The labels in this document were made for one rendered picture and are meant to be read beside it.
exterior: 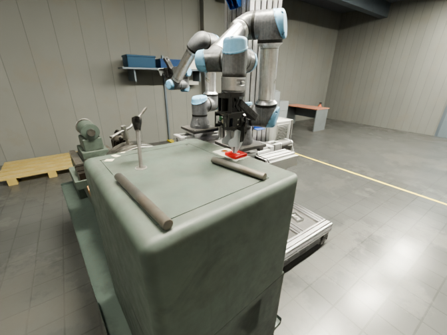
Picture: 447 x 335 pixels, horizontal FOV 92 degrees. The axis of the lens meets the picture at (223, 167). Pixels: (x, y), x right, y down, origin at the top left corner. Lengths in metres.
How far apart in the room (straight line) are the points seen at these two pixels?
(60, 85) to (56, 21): 1.03
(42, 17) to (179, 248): 5.02
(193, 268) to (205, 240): 0.07
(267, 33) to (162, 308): 1.06
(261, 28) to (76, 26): 4.42
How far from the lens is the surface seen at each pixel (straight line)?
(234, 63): 0.70
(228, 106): 0.71
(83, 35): 5.26
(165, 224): 0.43
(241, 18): 1.16
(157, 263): 0.44
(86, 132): 2.13
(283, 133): 1.70
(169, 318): 0.56
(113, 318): 1.25
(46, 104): 5.23
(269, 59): 1.15
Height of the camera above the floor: 1.52
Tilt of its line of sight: 23 degrees down
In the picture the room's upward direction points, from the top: 1 degrees clockwise
